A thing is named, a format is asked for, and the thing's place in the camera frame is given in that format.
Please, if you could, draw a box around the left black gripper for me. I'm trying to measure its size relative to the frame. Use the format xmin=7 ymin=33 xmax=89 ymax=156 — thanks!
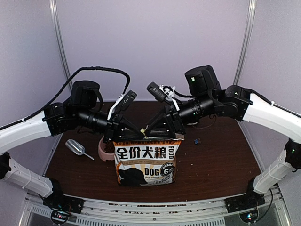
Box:
xmin=75 ymin=106 xmax=144 ymax=144

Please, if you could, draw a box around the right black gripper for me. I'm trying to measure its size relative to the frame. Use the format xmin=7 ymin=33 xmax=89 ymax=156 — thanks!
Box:
xmin=144 ymin=91 xmax=216 ymax=138

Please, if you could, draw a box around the pink double pet bowl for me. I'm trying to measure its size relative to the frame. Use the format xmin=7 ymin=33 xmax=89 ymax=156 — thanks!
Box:
xmin=98 ymin=137 xmax=115 ymax=162

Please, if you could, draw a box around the dog food bag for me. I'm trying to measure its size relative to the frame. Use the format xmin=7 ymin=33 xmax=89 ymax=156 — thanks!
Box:
xmin=113 ymin=135 xmax=184 ymax=187

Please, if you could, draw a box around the metal scoop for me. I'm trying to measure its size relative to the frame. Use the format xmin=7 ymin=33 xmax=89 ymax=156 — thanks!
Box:
xmin=65 ymin=139 xmax=95 ymax=161

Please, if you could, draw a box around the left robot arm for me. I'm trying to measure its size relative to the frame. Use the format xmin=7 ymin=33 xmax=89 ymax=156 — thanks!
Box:
xmin=0 ymin=81 xmax=143 ymax=209

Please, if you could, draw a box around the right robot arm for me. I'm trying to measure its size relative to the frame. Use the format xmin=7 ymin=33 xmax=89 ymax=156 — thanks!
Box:
xmin=145 ymin=65 xmax=301 ymax=208

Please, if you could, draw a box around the dog food kibble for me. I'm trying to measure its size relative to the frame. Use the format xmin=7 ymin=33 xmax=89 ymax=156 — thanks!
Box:
xmin=104 ymin=143 xmax=115 ymax=153

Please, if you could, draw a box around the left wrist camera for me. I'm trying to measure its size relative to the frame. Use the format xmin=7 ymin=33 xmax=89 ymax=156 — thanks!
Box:
xmin=107 ymin=90 xmax=137 ymax=121

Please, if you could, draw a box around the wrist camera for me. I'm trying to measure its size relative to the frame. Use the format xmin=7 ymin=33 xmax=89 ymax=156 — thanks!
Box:
xmin=107 ymin=90 xmax=137 ymax=121
xmin=147 ymin=82 xmax=180 ymax=111

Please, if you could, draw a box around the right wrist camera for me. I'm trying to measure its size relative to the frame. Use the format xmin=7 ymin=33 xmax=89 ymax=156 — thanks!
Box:
xmin=147 ymin=82 xmax=180 ymax=111

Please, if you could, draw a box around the left black braided cable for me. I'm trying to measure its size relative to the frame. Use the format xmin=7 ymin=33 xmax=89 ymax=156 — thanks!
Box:
xmin=21 ymin=66 xmax=131 ymax=123

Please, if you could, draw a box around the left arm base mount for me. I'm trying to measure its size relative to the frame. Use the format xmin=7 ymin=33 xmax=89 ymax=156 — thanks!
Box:
xmin=42 ymin=178 xmax=84 ymax=225

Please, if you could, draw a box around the front aluminium rail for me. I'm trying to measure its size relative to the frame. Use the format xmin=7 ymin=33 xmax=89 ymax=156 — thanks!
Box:
xmin=23 ymin=193 xmax=286 ymax=226

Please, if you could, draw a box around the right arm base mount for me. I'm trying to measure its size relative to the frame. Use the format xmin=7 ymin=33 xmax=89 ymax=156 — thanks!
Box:
xmin=225 ymin=178 xmax=265 ymax=224

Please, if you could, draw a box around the right aluminium frame post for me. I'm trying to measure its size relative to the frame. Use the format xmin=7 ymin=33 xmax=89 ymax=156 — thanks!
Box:
xmin=233 ymin=0 xmax=257 ymax=85

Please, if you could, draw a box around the aluminium frame post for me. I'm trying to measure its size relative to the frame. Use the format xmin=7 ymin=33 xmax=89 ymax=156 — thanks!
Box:
xmin=233 ymin=0 xmax=257 ymax=85
xmin=49 ymin=0 xmax=71 ymax=80

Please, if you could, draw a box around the left aluminium frame post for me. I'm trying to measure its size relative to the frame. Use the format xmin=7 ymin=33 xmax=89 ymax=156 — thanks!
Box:
xmin=49 ymin=0 xmax=71 ymax=80

